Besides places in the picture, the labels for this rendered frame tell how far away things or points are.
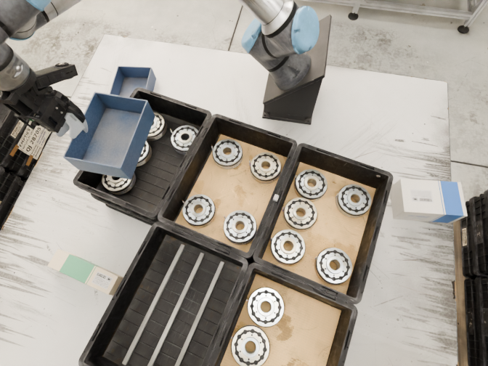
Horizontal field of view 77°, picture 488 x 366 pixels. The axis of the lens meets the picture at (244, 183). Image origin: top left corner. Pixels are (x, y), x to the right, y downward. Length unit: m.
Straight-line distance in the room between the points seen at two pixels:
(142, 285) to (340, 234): 0.62
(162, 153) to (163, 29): 1.83
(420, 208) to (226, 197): 0.64
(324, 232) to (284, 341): 0.34
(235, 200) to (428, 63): 2.07
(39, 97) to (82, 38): 2.24
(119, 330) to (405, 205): 0.97
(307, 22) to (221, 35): 1.77
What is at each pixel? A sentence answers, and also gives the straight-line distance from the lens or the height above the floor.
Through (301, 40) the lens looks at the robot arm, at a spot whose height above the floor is 1.14.
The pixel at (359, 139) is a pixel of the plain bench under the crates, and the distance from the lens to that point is 1.32.
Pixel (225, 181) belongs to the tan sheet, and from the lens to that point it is 1.03.
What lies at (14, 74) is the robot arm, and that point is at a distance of 0.74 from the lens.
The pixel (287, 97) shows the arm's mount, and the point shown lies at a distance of 1.18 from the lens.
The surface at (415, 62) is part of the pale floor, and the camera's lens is 2.72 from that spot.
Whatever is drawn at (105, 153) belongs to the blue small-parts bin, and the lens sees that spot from 0.90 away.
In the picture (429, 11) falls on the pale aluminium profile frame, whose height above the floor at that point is 0.13.
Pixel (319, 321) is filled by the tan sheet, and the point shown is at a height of 0.83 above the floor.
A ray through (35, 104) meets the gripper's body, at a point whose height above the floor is 1.27.
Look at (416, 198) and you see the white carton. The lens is 1.18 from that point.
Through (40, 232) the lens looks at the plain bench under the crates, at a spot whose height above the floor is 0.70.
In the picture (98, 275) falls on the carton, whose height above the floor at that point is 0.76.
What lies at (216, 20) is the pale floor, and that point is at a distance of 2.82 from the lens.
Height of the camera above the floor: 1.78
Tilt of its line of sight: 67 degrees down
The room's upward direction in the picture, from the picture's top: 5 degrees counter-clockwise
